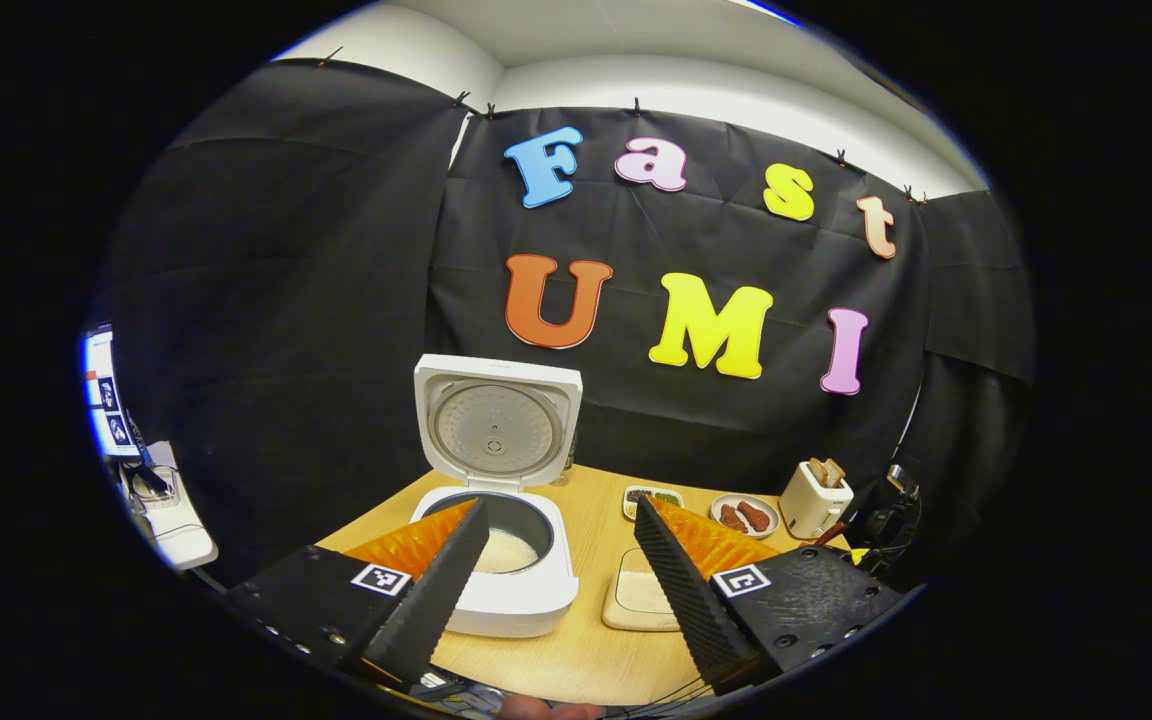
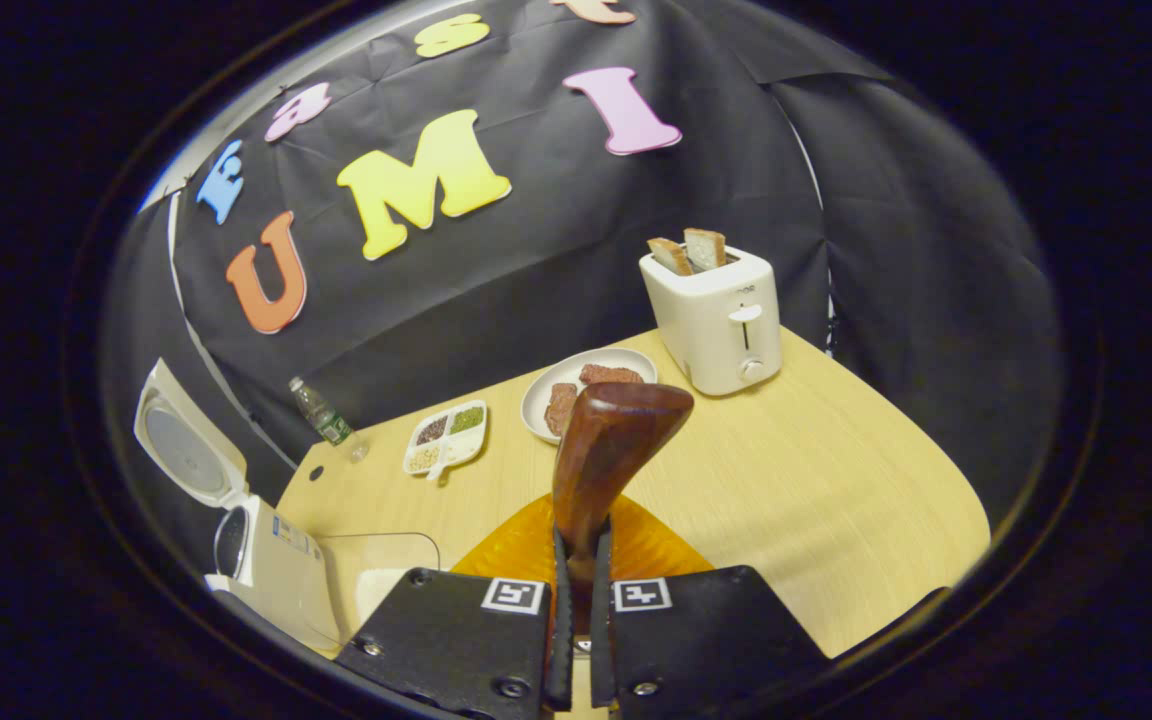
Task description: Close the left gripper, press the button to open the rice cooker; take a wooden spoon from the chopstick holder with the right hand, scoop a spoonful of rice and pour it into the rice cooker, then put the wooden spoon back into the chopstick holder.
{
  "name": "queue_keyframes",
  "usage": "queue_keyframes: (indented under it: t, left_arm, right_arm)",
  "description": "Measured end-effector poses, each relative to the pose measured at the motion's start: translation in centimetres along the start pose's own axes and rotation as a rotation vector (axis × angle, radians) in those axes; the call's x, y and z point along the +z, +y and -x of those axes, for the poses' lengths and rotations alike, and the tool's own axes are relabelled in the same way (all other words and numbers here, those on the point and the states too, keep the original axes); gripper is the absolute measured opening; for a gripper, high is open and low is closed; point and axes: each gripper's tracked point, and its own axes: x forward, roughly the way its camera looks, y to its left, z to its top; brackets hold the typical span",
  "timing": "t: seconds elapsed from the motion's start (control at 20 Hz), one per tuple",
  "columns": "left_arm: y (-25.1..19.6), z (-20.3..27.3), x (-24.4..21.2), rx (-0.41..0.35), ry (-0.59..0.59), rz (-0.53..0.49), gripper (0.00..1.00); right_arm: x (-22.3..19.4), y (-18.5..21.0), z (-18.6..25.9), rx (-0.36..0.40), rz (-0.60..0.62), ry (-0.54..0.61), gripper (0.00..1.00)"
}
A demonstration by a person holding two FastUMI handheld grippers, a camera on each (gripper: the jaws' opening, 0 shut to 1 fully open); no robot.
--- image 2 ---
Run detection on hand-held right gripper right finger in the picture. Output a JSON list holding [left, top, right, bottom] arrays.
[[591, 497, 832, 719]]

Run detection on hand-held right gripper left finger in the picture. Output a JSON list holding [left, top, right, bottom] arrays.
[[361, 495, 577, 719]]

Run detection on uncooked white rice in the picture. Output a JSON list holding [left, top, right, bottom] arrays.
[[354, 567, 412, 631]]

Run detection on white rice cooker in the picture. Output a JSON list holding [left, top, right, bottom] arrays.
[[132, 358, 342, 656]]

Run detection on brown wooden spoon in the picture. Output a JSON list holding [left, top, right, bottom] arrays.
[[551, 380, 697, 641]]

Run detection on white divided grain dish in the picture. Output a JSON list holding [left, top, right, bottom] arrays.
[[402, 400, 489, 481]]

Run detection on white round plate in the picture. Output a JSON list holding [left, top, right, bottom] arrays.
[[520, 347, 659, 446]]

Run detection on clear plastic water bottle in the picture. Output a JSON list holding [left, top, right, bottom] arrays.
[[288, 376, 370, 464]]

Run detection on cream toaster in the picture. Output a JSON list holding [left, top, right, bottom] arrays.
[[638, 245, 784, 398]]

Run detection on black backdrop cloth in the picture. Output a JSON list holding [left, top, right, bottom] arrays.
[[101, 0, 1067, 521]]

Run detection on toasted bread slice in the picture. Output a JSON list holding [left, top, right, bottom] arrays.
[[683, 227, 728, 272], [647, 236, 694, 277]]

